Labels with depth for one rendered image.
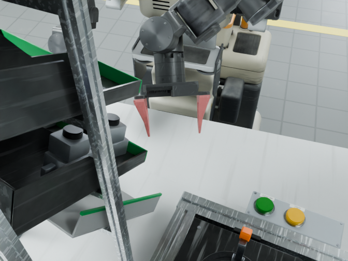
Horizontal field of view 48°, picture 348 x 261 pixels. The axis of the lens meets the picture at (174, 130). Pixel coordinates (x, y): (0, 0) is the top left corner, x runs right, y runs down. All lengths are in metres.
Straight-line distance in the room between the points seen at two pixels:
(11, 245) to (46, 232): 0.62
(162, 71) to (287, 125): 1.82
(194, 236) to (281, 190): 0.33
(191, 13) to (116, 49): 2.29
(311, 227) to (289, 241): 0.06
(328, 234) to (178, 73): 0.48
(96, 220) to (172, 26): 0.34
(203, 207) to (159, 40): 0.43
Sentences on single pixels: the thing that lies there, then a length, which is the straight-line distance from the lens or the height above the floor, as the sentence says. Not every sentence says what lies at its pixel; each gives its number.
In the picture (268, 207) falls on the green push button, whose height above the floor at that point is 0.97.
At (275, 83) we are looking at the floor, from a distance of 2.75.
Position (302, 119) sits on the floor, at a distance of 2.54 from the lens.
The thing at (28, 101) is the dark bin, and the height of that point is 1.47.
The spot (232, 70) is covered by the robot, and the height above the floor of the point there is 0.75.
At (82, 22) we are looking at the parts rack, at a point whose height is 1.53.
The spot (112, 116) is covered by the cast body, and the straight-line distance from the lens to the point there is 0.66.
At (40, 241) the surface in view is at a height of 0.86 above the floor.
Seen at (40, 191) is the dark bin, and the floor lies 1.34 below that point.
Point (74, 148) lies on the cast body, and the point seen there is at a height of 1.30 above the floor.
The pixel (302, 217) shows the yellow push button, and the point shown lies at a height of 0.97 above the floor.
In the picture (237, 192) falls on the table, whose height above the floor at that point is 0.86.
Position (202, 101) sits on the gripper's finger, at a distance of 0.72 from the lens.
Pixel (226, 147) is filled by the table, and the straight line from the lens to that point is 1.15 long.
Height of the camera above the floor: 1.73
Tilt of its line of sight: 48 degrees down
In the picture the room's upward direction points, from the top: straight up
